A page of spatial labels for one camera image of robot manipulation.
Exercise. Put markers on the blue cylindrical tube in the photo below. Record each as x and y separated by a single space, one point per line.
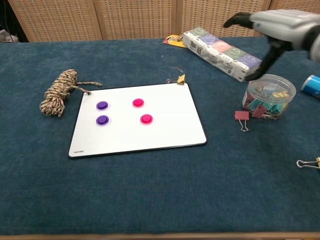
312 86

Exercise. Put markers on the large yellow binder clip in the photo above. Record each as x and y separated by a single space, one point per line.
318 163

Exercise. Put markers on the clear jar of binder clips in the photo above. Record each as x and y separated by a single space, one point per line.
270 92

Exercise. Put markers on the multicolour tissue pack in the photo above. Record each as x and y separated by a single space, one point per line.
220 55

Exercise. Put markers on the woven folding screen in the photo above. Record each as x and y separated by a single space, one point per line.
137 17

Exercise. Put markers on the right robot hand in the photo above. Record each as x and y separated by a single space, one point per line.
282 25

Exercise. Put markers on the small yellow binder clip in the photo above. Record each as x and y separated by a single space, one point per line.
181 79

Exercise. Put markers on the red round magnet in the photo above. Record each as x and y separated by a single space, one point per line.
138 102
146 119

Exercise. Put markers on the yellow blister pack card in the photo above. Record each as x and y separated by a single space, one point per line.
172 41

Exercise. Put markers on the white magnetic board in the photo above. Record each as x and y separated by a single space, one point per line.
162 135

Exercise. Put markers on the dark blue table mat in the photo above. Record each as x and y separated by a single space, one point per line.
150 212

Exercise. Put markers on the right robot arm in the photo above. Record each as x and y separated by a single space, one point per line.
316 42

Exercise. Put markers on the pink binder clip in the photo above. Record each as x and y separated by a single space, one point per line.
241 115

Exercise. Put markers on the purple round magnet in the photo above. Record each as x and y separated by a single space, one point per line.
102 105
102 120

